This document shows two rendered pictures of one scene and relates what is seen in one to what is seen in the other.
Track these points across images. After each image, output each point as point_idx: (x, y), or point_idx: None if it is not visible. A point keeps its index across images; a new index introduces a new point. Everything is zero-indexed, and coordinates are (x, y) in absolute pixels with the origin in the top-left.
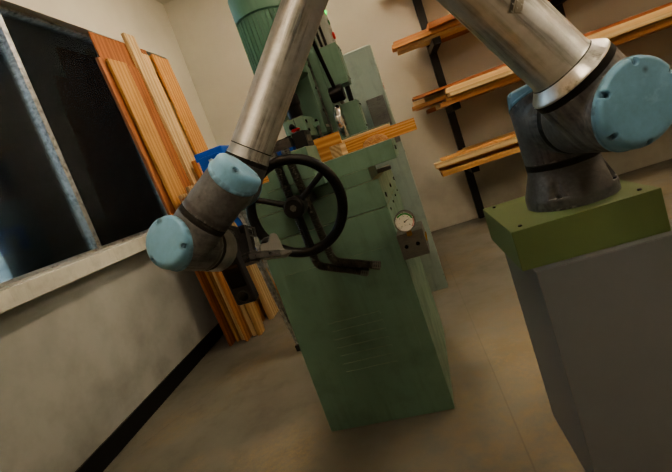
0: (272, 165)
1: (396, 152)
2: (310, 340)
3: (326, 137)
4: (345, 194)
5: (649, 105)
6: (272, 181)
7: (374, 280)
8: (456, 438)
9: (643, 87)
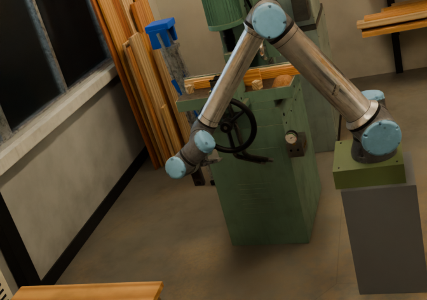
0: None
1: (293, 90)
2: (225, 192)
3: (250, 71)
4: (256, 124)
5: (385, 141)
6: None
7: (269, 164)
8: (304, 259)
9: (383, 134)
